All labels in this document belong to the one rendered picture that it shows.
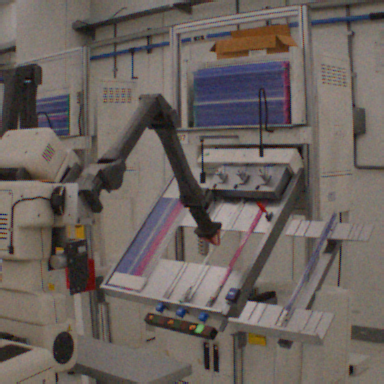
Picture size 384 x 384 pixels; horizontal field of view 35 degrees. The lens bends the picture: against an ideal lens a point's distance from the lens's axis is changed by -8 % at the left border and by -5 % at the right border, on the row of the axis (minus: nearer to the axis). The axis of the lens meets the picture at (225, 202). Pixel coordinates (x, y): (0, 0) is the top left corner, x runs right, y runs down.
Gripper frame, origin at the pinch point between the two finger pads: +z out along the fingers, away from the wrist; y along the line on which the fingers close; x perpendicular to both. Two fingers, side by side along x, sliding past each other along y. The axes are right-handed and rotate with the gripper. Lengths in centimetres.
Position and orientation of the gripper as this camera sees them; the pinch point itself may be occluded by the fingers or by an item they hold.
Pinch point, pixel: (216, 243)
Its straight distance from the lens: 254.4
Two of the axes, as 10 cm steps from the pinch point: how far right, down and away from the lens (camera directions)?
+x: -4.7, 7.0, -5.4
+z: 4.0, 7.2, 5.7
